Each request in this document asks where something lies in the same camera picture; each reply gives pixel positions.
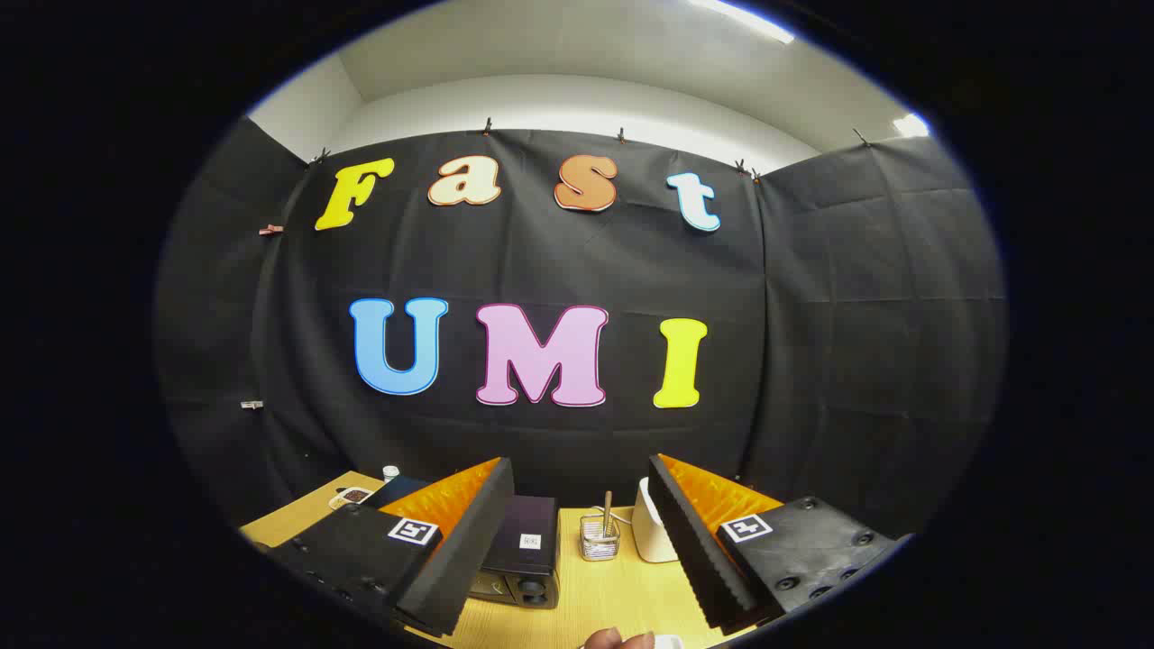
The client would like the white toaster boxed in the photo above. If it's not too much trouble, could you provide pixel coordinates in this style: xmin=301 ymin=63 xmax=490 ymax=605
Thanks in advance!
xmin=631 ymin=477 xmax=679 ymax=564

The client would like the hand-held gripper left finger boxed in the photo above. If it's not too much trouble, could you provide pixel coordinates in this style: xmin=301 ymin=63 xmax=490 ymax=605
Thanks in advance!
xmin=269 ymin=457 xmax=516 ymax=638

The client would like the black toaster oven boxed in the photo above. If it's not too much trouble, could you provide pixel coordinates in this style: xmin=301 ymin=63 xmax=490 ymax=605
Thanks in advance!
xmin=365 ymin=476 xmax=561 ymax=610

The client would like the wire utensil holder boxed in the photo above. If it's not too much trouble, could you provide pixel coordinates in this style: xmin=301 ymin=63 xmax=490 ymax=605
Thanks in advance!
xmin=580 ymin=509 xmax=621 ymax=562

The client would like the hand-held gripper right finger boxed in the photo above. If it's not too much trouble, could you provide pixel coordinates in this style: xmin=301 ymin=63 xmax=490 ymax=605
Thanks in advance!
xmin=647 ymin=453 xmax=904 ymax=634

